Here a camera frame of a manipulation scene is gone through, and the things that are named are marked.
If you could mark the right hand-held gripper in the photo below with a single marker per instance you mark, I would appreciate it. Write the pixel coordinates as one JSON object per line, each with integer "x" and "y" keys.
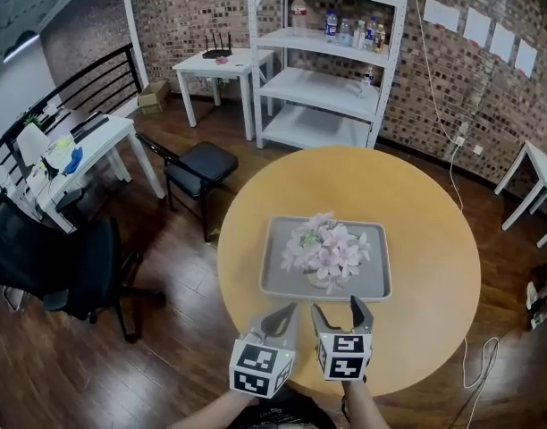
{"x": 345, "y": 358}

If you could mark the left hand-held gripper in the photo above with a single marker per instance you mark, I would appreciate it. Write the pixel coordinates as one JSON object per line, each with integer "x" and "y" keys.
{"x": 255, "y": 367}

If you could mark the grey rectangular tray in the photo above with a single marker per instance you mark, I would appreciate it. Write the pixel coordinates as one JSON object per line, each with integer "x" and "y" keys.
{"x": 376, "y": 275}

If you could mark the pink flowers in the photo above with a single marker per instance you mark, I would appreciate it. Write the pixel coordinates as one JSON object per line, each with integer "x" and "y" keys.
{"x": 327, "y": 253}

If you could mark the person's left forearm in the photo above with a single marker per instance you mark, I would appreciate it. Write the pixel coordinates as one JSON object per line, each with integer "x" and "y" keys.
{"x": 211, "y": 411}

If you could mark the person's right forearm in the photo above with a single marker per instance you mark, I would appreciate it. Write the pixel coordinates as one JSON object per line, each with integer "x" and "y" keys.
{"x": 363, "y": 405}

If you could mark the person's black shirt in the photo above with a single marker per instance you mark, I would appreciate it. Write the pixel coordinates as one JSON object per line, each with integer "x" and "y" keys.
{"x": 278, "y": 416}

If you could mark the round wooden table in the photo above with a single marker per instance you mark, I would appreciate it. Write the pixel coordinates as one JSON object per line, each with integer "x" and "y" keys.
{"x": 412, "y": 195}

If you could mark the black folding chair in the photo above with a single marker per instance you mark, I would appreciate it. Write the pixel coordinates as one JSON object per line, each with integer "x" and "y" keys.
{"x": 202, "y": 163}

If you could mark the black mesh office chair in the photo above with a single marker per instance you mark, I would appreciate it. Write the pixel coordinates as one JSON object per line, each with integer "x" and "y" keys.
{"x": 77, "y": 262}

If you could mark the white power adapter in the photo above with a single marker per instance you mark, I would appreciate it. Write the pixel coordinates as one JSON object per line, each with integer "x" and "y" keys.
{"x": 462, "y": 137}

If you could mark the white metal shelf rack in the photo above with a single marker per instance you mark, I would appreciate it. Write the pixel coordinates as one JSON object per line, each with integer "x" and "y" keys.
{"x": 318, "y": 87}

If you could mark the small clear water bottle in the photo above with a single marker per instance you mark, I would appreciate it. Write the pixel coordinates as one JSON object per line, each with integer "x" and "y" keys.
{"x": 367, "y": 83}

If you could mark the white side table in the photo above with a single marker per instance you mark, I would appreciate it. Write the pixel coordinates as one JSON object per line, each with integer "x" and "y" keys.
{"x": 539, "y": 163}

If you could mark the long white desk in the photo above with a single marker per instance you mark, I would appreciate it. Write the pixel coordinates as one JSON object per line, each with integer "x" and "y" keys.
{"x": 103, "y": 139}

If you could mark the small white square table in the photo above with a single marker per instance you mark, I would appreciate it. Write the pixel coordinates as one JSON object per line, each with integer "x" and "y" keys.
{"x": 231, "y": 69}

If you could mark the open cardboard box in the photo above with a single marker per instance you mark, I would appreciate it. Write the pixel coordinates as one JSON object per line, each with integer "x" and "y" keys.
{"x": 154, "y": 98}

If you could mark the blue cloth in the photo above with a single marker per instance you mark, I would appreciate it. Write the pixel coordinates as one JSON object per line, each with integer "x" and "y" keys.
{"x": 74, "y": 161}

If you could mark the small pink object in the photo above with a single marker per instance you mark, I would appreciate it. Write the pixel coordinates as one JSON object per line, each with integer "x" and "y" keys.
{"x": 220, "y": 61}

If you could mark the black keyboard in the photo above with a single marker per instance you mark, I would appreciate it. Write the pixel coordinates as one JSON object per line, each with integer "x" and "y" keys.
{"x": 91, "y": 127}

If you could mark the black router with antennas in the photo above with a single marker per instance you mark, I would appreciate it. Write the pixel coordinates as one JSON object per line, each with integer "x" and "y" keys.
{"x": 217, "y": 54}

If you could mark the yellow-green desk item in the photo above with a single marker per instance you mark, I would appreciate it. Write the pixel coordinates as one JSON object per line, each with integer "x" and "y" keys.
{"x": 63, "y": 143}

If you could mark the white bottle with green cap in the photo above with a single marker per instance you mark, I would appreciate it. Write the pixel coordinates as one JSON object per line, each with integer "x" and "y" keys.
{"x": 359, "y": 37}

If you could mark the orange drink bottle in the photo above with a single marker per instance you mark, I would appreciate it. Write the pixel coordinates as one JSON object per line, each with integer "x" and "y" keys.
{"x": 380, "y": 39}

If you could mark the clear plastic bottle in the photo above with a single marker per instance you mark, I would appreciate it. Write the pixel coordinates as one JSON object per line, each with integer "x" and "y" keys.
{"x": 345, "y": 34}

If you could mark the blue drink bottle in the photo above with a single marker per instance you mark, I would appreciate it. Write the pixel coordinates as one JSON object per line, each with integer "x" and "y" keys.
{"x": 371, "y": 35}

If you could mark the soda bottle with blue label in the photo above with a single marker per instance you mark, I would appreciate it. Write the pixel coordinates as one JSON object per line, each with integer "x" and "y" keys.
{"x": 331, "y": 28}

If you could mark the large bottle with red label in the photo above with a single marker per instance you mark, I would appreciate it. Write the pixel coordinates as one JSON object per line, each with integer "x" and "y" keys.
{"x": 299, "y": 18}

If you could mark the white desk lamp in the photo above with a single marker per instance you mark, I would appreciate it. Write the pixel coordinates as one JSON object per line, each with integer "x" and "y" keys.
{"x": 32, "y": 145}

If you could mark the black metal railing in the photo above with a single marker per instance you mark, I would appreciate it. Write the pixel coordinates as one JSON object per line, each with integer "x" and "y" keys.
{"x": 103, "y": 72}

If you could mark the small green plant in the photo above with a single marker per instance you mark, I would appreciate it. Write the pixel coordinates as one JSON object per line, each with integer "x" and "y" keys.
{"x": 32, "y": 121}

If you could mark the white paper sheet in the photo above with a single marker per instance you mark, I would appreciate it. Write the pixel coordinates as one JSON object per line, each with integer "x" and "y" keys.
{"x": 477, "y": 27}
{"x": 441, "y": 14}

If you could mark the white wall socket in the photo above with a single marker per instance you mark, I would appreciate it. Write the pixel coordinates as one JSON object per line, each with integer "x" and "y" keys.
{"x": 477, "y": 149}

